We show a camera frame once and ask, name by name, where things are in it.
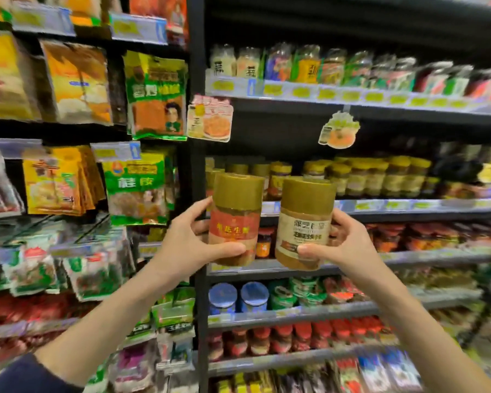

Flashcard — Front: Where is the dark blue sleeve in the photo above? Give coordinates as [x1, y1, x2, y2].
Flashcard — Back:
[0, 353, 83, 393]

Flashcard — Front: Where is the beige label jar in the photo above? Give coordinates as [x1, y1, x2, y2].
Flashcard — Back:
[274, 176, 337, 272]

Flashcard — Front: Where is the person's left forearm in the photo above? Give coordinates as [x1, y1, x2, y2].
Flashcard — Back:
[35, 258, 189, 387]

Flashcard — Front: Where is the row of red sauce jars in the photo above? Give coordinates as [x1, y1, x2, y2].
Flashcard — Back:
[366, 222, 491, 253]

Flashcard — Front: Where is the person's left hand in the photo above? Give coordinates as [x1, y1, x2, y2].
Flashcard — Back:
[148, 197, 247, 289]

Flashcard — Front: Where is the green-topped hanging promo tag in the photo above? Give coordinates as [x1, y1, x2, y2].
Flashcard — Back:
[318, 111, 361, 150]

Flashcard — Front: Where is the green packet with portrait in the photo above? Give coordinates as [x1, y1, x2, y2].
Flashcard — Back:
[123, 50, 188, 141]

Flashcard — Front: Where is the row of red packets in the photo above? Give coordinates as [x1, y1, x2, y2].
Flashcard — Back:
[0, 292, 101, 329]

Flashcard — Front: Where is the row of red-lid jars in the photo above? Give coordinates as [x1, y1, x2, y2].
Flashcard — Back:
[209, 316, 395, 362]

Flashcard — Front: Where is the row of colourful bottom packets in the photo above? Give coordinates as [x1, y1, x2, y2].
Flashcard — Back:
[213, 350, 424, 393]

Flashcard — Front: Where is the small orange jar, red lid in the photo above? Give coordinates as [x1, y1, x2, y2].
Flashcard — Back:
[255, 228, 274, 259]

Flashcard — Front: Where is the row of dark bottles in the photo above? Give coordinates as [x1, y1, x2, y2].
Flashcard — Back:
[432, 141, 491, 200]

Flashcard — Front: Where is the black shelf unit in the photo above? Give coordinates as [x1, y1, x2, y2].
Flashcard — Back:
[187, 0, 491, 393]

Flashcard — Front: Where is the person's right forearm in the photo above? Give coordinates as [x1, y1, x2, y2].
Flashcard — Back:
[354, 262, 491, 393]

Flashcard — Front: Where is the green packet with clear window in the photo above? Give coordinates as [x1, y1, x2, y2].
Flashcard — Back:
[102, 153, 169, 227]

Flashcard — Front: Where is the person's right hand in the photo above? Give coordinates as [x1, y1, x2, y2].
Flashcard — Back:
[297, 208, 388, 293]

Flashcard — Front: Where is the orange and white food packet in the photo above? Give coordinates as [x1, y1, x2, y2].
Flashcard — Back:
[40, 39, 114, 126]

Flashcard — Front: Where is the bunch of yellow hanging packets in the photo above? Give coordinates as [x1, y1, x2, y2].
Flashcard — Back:
[22, 145, 107, 217]

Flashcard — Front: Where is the row of green-white spice packets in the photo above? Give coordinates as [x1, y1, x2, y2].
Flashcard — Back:
[0, 231, 136, 302]

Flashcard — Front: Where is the blue-lid jar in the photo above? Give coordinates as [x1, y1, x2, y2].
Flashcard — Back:
[209, 282, 238, 315]
[240, 281, 270, 313]

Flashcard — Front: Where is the row of green tubs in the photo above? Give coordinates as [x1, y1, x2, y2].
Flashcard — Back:
[269, 277, 329, 311]

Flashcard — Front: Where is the pink hanging promo tag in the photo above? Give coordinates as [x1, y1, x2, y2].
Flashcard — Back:
[187, 95, 234, 143]

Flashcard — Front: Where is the clear packet with red contents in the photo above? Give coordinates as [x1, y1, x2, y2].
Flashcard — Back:
[0, 145, 25, 218]

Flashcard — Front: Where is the row of gold-lid jars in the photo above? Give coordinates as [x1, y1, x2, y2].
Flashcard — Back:
[205, 155, 442, 201]

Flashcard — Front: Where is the clear price label holder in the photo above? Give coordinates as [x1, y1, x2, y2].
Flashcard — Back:
[109, 12, 169, 45]
[11, 1, 77, 37]
[90, 141, 142, 163]

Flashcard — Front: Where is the shelf strip with yellow labels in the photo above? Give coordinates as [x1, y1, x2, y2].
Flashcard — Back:
[206, 75, 491, 114]

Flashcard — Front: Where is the red label jar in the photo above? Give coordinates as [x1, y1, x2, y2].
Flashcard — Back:
[207, 172, 266, 267]

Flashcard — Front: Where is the orange-red packet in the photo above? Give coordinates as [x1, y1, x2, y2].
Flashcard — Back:
[129, 0, 189, 47]

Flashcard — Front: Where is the large yellow food packet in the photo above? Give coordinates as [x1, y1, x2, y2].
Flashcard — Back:
[0, 30, 42, 121]

